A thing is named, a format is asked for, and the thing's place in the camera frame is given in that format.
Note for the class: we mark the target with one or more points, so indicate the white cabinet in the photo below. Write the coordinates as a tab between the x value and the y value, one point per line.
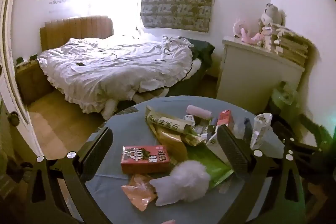
249	74

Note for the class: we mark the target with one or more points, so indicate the blue star tablecloth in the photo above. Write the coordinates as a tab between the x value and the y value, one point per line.
118	129

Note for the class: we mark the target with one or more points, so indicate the wooden nightstand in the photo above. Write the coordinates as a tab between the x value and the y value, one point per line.
31	82

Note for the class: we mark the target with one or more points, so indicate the dark green blanket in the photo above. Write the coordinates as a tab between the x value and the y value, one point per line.
203	49

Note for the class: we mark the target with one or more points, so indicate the small white printed packet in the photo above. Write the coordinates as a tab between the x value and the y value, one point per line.
189	119

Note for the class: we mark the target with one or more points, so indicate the grey plush bear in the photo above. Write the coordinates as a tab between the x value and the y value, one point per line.
271	14

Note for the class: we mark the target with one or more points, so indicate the white ruffled duvet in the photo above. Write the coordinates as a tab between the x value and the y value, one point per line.
118	69

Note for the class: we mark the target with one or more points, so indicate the white wardrobe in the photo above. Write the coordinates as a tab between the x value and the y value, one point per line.
13	69

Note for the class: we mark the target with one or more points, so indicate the red drink carton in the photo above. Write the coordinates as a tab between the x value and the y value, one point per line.
141	158

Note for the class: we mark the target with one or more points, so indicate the black phone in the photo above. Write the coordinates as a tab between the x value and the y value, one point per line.
80	64

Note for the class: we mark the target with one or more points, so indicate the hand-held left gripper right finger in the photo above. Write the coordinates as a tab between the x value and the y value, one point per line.
231	150

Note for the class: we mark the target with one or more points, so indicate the pink roll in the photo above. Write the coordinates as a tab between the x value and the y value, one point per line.
198	111

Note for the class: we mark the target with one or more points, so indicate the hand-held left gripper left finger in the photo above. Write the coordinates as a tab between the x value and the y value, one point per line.
99	150

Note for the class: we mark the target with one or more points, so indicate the bed with wooden headboard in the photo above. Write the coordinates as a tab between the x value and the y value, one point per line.
76	29

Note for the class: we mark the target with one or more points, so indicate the white milk carton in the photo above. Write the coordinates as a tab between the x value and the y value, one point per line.
214	145

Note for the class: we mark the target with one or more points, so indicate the small red and white carton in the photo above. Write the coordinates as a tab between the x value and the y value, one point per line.
225	117

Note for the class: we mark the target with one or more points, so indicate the pink plush toy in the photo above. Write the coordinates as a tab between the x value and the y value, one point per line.
246	28

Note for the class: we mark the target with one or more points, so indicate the white fluffy wad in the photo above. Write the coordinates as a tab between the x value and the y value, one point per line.
183	179

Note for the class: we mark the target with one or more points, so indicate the orange plastic wrapper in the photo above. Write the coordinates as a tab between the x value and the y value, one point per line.
139	192

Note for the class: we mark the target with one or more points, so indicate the yellow snack packet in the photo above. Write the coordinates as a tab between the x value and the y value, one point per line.
170	140

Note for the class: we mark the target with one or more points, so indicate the green plastic wrapper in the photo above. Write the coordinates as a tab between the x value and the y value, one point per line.
210	165

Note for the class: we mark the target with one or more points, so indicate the long beige snack packet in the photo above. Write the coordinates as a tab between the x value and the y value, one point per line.
162	120

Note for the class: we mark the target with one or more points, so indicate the crinkled gold wrapper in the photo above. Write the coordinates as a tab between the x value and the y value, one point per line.
197	138

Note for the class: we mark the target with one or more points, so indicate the crumpled silver wrapper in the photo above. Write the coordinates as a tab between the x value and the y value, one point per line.
260	129

